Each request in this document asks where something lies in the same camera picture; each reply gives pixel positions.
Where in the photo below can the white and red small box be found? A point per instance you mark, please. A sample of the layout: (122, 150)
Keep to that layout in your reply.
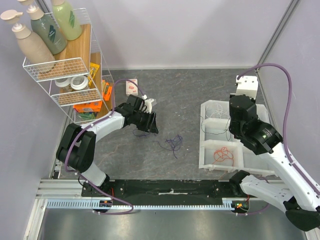
(131, 87)

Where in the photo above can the yellow snack packet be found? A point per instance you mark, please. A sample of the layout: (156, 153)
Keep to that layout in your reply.
(93, 69)

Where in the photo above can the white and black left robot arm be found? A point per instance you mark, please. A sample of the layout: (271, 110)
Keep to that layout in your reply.
(77, 146)

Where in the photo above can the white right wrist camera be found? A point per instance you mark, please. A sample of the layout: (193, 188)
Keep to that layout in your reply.
(247, 85)

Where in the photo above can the orange flat package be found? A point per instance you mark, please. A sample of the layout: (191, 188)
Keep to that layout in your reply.
(88, 107)

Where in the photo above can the slotted white cable duct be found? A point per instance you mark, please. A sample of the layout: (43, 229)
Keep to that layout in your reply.
(220, 204)

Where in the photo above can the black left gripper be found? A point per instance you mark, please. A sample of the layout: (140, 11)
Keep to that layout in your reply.
(146, 127)

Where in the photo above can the white compartment organizer tray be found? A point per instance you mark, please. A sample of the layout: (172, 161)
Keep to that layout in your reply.
(219, 149)

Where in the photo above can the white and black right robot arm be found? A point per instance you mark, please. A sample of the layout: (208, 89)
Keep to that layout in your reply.
(300, 201)

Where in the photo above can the light green bottle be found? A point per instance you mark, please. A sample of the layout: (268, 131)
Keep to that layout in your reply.
(64, 15)

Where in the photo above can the orange box on shelf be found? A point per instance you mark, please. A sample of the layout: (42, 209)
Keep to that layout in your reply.
(106, 90)

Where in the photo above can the dark green pump bottle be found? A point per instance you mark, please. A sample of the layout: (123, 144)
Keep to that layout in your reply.
(45, 27)

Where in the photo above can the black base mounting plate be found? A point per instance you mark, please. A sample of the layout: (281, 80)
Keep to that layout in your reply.
(205, 187)

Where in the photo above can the white wire shelf rack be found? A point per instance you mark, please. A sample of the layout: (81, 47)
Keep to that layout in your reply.
(73, 61)

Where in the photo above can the beige pump bottle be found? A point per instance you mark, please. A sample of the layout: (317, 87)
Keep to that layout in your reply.
(29, 42)

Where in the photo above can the green box on shelf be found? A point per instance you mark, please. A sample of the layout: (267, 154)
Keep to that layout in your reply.
(86, 116)

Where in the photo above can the aluminium frame rail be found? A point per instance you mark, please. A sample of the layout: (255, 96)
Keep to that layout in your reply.
(59, 189)

